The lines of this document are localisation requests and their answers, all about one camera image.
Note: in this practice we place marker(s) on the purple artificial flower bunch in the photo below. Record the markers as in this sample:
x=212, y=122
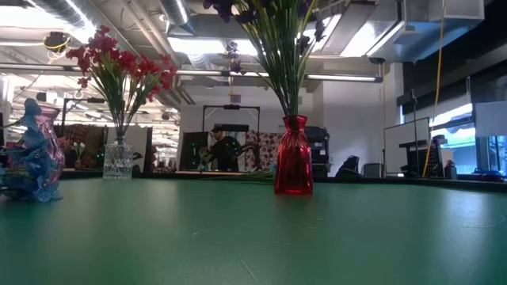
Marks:
x=222, y=7
x=319, y=31
x=277, y=47

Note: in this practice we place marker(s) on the red artificial flower bunch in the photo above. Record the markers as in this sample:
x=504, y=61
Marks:
x=166, y=75
x=83, y=55
x=126, y=59

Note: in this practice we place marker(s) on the pink glass vase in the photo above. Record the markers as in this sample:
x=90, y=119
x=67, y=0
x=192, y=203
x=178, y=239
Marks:
x=53, y=150

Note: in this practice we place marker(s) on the red glass vase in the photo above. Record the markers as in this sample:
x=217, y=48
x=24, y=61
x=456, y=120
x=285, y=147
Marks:
x=294, y=166

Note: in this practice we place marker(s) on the clear glass vase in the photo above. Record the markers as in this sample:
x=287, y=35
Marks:
x=117, y=160

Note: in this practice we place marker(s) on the small tulip vase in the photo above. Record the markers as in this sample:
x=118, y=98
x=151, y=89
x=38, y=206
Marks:
x=78, y=148

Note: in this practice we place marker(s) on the floral patterned cloth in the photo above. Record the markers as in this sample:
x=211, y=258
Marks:
x=267, y=148

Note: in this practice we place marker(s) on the person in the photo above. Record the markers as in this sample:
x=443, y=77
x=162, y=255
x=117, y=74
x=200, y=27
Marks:
x=226, y=152

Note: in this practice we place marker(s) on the black panel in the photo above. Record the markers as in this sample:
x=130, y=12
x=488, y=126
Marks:
x=190, y=146

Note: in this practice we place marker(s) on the black cabinet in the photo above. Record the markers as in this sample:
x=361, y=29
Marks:
x=320, y=146

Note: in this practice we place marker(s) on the green table mat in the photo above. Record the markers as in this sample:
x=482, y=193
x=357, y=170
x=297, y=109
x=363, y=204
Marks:
x=253, y=237

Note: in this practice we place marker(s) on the black office chair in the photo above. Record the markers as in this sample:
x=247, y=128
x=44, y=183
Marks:
x=349, y=165

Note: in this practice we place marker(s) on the long ceiling light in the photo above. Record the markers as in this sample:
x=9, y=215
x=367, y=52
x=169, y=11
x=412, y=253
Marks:
x=340, y=77

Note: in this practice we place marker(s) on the white partition panel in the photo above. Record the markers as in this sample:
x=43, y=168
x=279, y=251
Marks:
x=138, y=142

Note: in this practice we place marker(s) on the grey box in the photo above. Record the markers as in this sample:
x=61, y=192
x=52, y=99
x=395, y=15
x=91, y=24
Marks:
x=372, y=170

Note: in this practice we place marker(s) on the white board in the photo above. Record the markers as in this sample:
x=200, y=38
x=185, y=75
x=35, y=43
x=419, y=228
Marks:
x=404, y=138

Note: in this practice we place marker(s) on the black equipment cart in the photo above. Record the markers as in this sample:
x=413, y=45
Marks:
x=435, y=158

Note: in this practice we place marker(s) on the dark bottle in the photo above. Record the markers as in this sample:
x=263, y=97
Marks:
x=450, y=170

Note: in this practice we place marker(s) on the black ceiling device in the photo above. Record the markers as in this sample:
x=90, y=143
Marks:
x=55, y=40

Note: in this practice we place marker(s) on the black gantry frame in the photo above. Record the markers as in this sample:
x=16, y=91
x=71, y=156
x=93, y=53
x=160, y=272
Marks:
x=231, y=107

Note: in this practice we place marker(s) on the black aluminium table frame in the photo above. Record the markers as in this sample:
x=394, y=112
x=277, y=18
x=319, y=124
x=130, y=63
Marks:
x=396, y=181

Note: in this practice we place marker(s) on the round silver ventilation duct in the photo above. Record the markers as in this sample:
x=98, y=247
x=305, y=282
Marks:
x=174, y=12

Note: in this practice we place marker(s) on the large rectangular air duct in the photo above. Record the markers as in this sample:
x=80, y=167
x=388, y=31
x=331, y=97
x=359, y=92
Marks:
x=416, y=35

